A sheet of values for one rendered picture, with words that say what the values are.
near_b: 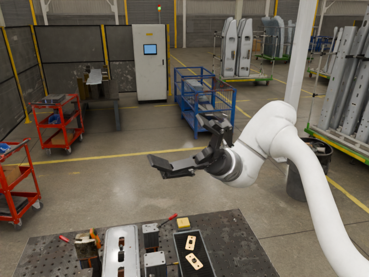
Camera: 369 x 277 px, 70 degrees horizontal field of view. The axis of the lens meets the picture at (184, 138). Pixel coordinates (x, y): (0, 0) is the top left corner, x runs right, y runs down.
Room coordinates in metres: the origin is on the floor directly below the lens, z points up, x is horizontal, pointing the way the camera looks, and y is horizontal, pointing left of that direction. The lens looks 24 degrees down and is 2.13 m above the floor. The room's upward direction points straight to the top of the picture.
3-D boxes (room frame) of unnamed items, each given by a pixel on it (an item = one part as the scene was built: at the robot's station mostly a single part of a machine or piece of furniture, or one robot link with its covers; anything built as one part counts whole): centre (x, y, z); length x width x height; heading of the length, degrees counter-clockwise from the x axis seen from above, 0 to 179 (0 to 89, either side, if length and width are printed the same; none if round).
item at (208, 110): (5.36, -0.45, 0.47); 1.20 x 0.80 x 0.95; 13
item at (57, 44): (7.64, 2.16, 1.00); 3.64 x 0.14 x 2.00; 102
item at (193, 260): (0.84, -0.04, 1.17); 0.08 x 0.04 x 0.01; 34
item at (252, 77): (9.46, -2.01, 0.88); 1.91 x 1.00 x 1.76; 100
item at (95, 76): (5.89, 1.96, 0.57); 1.86 x 0.90 x 1.14; 15
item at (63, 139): (4.29, 2.15, 0.49); 0.81 x 0.46 x 0.97; 0
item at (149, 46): (7.31, 0.92, 1.22); 0.80 x 0.54 x 2.45; 102
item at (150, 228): (1.16, 0.19, 0.88); 0.11 x 0.10 x 0.36; 101
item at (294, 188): (2.94, -1.55, 0.36); 0.54 x 0.50 x 0.73; 102
